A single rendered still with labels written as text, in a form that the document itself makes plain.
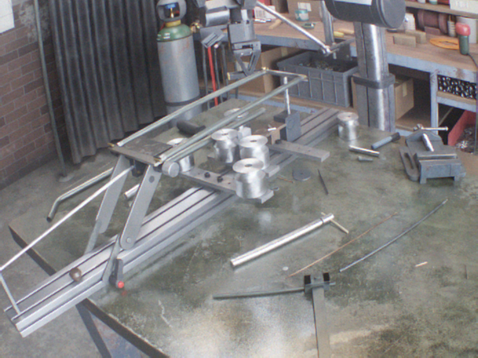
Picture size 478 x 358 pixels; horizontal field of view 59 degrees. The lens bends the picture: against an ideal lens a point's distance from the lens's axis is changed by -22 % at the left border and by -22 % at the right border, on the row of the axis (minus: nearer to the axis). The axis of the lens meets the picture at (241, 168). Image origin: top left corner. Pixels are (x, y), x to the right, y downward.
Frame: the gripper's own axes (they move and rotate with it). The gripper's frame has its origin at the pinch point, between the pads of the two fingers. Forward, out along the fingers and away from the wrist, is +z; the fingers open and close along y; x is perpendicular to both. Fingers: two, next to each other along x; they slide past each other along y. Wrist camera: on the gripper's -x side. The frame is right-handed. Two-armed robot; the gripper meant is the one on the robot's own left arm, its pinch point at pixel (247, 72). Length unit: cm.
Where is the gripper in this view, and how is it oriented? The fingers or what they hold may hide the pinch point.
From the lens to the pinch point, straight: 128.1
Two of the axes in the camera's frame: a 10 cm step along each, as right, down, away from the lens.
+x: 9.9, -1.6, 0.7
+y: 1.3, 4.3, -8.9
